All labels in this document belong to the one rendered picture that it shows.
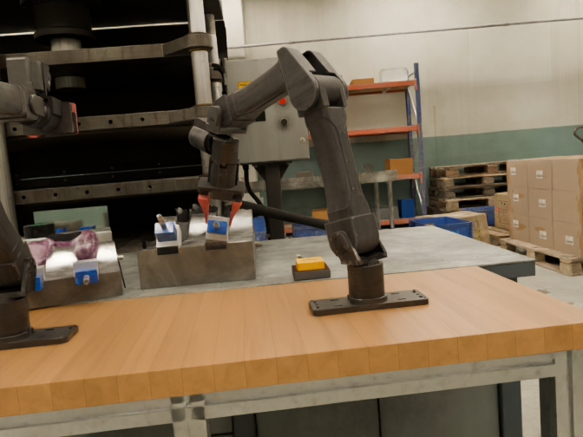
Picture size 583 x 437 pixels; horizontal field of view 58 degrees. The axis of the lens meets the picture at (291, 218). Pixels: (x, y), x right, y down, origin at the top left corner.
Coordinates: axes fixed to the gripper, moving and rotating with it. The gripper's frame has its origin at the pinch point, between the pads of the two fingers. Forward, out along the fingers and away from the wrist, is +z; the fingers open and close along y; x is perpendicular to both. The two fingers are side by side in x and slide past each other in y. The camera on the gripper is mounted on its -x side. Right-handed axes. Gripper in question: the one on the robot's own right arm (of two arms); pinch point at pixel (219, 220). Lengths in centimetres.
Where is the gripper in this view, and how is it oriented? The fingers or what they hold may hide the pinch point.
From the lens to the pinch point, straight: 121.6
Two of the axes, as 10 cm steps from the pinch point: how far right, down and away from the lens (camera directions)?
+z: -1.4, 9.1, 4.0
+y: -9.9, -1.1, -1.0
